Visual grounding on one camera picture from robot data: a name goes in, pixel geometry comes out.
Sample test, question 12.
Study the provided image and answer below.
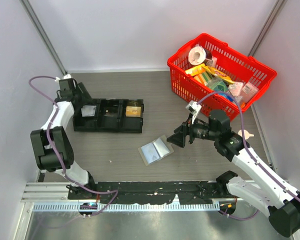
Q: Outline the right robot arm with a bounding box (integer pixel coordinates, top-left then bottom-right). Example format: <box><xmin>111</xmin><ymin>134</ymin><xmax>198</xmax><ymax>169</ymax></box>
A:
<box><xmin>167</xmin><ymin>110</ymin><xmax>300</xmax><ymax>238</ymax></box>

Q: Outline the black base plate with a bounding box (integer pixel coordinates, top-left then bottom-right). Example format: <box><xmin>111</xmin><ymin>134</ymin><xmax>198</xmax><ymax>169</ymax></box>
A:
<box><xmin>66</xmin><ymin>181</ymin><xmax>238</xmax><ymax>205</ymax></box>

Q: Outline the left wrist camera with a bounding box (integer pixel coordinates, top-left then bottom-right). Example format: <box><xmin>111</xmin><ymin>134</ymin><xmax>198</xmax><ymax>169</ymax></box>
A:
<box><xmin>54</xmin><ymin>74</ymin><xmax>72</xmax><ymax>82</ymax></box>

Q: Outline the green packet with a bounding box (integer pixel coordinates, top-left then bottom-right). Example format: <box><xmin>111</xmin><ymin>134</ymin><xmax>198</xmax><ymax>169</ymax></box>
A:
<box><xmin>207</xmin><ymin>77</ymin><xmax>229</xmax><ymax>93</ymax></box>

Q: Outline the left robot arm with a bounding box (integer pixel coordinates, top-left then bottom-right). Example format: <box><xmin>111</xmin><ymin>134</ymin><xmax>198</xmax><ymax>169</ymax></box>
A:
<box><xmin>28</xmin><ymin>74</ymin><xmax>97</xmax><ymax>199</ymax></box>

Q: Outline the yellow snack box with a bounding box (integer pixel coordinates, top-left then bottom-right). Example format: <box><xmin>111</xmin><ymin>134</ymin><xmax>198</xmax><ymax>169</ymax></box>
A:
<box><xmin>185</xmin><ymin>63</ymin><xmax>235</xmax><ymax>84</ymax></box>

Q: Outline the white tape roll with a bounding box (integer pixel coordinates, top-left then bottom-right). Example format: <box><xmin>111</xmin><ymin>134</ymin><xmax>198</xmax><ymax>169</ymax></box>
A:
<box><xmin>188</xmin><ymin>46</ymin><xmax>206</xmax><ymax>66</ymax></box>

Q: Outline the pink white packet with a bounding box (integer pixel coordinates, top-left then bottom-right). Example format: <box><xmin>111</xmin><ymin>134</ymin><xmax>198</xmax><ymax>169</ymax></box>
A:
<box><xmin>240</xmin><ymin>82</ymin><xmax>259</xmax><ymax>104</ymax></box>

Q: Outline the beige round tag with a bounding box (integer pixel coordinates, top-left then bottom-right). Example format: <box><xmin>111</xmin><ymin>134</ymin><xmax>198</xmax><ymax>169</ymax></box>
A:
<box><xmin>237</xmin><ymin>129</ymin><xmax>255</xmax><ymax>140</ymax></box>

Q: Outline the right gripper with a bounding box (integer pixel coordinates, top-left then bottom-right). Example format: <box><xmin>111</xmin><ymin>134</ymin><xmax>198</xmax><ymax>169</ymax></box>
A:
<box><xmin>167</xmin><ymin>112</ymin><xmax>219</xmax><ymax>148</ymax></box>

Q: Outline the gold card in tray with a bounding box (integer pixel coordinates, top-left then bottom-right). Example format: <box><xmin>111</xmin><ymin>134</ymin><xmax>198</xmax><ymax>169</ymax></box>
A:
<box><xmin>125</xmin><ymin>106</ymin><xmax>142</xmax><ymax>118</ymax></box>

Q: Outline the red shopping basket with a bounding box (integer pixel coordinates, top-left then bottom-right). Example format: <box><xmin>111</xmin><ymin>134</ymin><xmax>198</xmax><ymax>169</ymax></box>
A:
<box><xmin>167</xmin><ymin>33</ymin><xmax>277</xmax><ymax>120</ymax></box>

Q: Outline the black three-slot tray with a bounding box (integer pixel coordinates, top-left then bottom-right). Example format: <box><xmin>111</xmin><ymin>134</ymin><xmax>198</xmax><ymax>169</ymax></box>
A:
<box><xmin>72</xmin><ymin>98</ymin><xmax>144</xmax><ymax>134</ymax></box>

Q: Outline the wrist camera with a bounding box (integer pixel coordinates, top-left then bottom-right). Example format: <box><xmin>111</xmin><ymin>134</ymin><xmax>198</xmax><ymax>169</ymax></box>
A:
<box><xmin>185</xmin><ymin>100</ymin><xmax>202</xmax><ymax>124</ymax></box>
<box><xmin>54</xmin><ymin>74</ymin><xmax>72</xmax><ymax>82</ymax></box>

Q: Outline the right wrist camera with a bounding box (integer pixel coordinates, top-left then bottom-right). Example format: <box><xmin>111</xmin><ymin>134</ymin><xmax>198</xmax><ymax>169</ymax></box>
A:
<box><xmin>185</xmin><ymin>100</ymin><xmax>202</xmax><ymax>124</ymax></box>

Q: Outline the silver card in tray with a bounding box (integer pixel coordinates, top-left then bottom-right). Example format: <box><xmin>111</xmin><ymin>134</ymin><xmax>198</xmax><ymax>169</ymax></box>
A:
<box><xmin>81</xmin><ymin>105</ymin><xmax>97</xmax><ymax>118</ymax></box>

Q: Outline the grey card holder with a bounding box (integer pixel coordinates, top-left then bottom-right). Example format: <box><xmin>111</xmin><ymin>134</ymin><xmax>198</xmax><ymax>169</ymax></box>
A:
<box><xmin>138</xmin><ymin>135</ymin><xmax>174</xmax><ymax>166</ymax></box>

